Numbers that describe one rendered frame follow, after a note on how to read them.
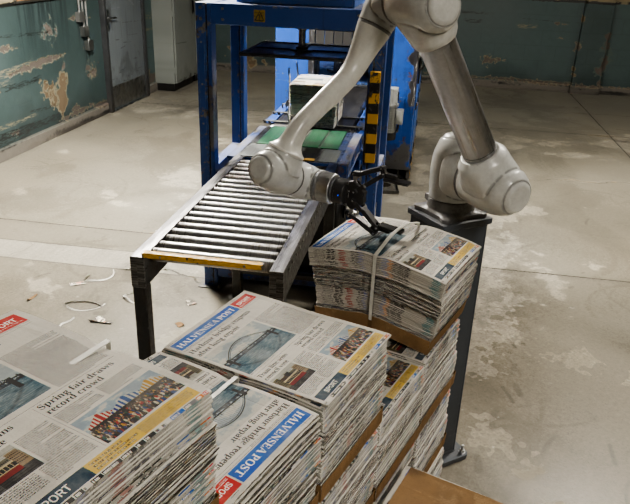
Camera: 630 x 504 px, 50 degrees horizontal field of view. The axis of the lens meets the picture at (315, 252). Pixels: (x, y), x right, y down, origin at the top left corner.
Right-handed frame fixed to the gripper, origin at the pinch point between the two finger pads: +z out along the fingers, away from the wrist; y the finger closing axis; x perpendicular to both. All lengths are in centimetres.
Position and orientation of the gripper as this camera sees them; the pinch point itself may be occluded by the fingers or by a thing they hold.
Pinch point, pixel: (401, 206)
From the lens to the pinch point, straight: 184.7
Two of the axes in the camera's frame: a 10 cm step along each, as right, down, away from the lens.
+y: -0.8, 9.0, 4.2
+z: 8.7, 2.7, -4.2
